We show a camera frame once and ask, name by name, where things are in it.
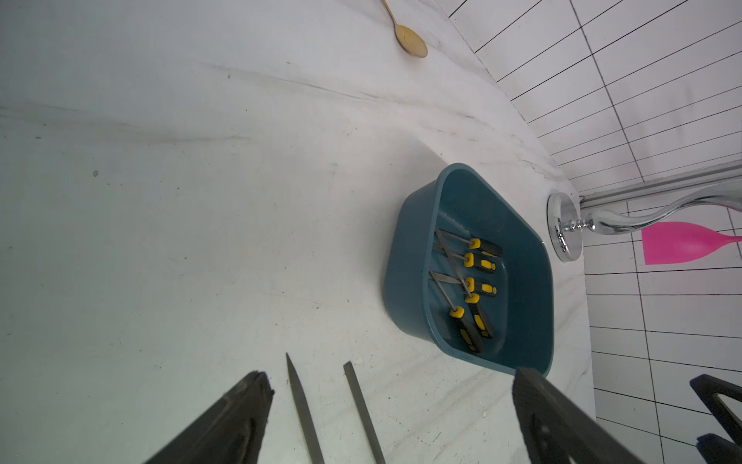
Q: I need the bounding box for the gold spoon dark handle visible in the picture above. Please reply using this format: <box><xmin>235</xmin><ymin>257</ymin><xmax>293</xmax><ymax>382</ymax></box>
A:
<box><xmin>382</xmin><ymin>0</ymin><xmax>428</xmax><ymax>58</ymax></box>

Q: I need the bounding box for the chrome glass holder stand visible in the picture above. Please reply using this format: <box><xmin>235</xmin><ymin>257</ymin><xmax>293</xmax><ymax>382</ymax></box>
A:
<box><xmin>547</xmin><ymin>180</ymin><xmax>741</xmax><ymax>262</ymax></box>

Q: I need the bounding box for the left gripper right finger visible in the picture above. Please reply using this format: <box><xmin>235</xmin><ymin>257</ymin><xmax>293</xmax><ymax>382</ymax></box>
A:
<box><xmin>512</xmin><ymin>367</ymin><xmax>641</xmax><ymax>463</ymax></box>

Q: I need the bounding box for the crossing yellow file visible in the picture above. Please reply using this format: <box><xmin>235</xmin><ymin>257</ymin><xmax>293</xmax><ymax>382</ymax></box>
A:
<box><xmin>432</xmin><ymin>245</ymin><xmax>497</xmax><ymax>274</ymax></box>

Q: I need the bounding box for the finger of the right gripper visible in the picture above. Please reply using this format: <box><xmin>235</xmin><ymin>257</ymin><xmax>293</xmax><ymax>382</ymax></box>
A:
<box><xmin>696</xmin><ymin>434</ymin><xmax>742</xmax><ymax>464</ymax></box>
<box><xmin>690</xmin><ymin>374</ymin><xmax>741</xmax><ymax>444</ymax></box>

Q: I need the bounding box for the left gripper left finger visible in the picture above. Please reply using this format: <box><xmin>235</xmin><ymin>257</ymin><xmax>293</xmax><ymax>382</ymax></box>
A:
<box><xmin>148</xmin><ymin>371</ymin><xmax>274</xmax><ymax>464</ymax></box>

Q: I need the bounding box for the teal plastic storage box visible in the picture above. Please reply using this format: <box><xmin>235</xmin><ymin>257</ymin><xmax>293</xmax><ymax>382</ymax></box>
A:
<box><xmin>383</xmin><ymin>164</ymin><xmax>555</xmax><ymax>375</ymax></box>

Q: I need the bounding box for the pink plastic wine glass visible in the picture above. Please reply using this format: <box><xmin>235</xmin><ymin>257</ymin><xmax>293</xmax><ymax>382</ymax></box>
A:
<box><xmin>642</xmin><ymin>222</ymin><xmax>741</xmax><ymax>266</ymax></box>

